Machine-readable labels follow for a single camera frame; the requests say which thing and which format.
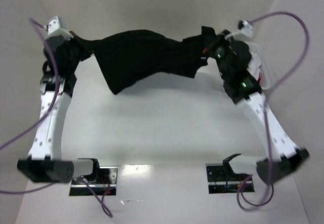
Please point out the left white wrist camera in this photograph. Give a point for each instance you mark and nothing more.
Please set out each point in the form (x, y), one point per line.
(55, 27)

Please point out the black t shirt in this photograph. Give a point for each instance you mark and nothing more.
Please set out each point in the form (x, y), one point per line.
(127, 57)

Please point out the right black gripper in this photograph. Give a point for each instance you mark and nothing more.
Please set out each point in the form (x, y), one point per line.
(211, 39)

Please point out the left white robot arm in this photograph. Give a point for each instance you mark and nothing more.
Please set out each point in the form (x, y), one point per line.
(44, 163)

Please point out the white t shirt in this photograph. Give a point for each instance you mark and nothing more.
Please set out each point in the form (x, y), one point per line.
(254, 65)

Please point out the metal base plate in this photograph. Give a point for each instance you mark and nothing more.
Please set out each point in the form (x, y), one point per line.
(105, 181)
(220, 183)

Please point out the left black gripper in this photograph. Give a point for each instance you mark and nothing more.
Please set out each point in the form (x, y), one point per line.
(73, 42)

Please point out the white plastic basket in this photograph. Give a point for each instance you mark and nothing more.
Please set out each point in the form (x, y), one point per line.
(265, 80)

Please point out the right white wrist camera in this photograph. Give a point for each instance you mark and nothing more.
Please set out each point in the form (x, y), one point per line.
(243, 28)

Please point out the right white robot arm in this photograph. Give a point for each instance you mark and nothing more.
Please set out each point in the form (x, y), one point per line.
(242, 71)

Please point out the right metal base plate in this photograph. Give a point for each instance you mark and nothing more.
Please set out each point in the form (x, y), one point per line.
(220, 183)

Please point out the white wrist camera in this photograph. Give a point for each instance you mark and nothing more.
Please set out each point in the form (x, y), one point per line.
(243, 28)
(55, 27)

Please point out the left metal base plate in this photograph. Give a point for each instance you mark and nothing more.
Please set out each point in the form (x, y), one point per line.
(105, 181)

